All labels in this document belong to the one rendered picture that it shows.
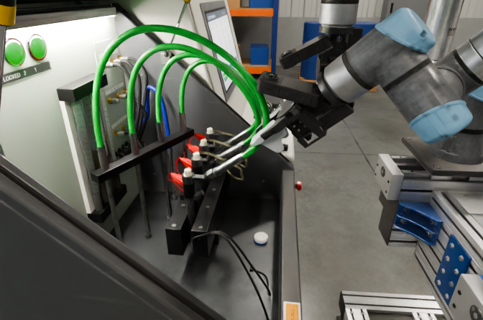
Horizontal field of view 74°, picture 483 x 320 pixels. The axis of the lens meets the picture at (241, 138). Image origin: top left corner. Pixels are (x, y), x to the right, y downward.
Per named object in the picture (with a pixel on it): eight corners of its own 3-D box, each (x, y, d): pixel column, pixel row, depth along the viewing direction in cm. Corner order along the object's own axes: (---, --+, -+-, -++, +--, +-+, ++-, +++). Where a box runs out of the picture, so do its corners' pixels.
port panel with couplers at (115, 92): (123, 152, 94) (104, 43, 81) (112, 152, 94) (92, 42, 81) (141, 134, 106) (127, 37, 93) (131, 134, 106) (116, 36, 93)
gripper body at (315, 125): (302, 151, 61) (354, 117, 53) (269, 121, 59) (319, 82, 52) (308, 129, 67) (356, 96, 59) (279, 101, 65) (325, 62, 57)
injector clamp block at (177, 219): (209, 279, 79) (206, 231, 73) (170, 275, 81) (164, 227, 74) (230, 199, 110) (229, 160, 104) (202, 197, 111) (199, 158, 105)
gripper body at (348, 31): (356, 87, 69) (365, 28, 64) (315, 85, 70) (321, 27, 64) (349, 78, 75) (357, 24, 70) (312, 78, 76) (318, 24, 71)
